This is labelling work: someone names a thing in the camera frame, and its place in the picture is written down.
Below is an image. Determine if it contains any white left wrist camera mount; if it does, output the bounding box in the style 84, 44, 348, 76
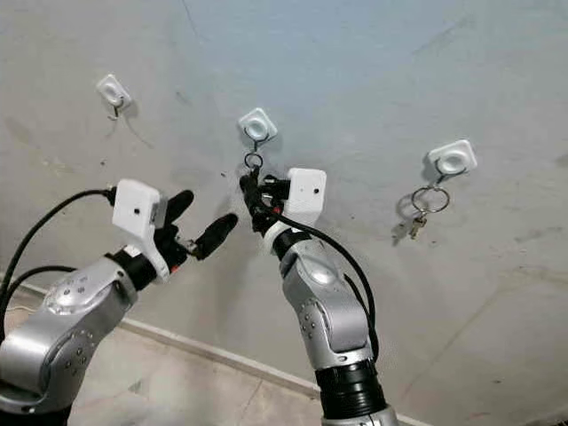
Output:
110, 178, 172, 284

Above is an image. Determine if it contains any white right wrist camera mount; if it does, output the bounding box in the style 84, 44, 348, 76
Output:
264, 167, 328, 241

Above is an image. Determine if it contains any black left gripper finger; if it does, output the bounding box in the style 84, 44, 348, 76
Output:
160, 189, 194, 232
195, 213, 241, 262

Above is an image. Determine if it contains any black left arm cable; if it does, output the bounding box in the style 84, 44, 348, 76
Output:
0, 186, 118, 343

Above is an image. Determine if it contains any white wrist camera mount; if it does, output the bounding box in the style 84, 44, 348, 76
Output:
264, 167, 328, 241
110, 178, 172, 284

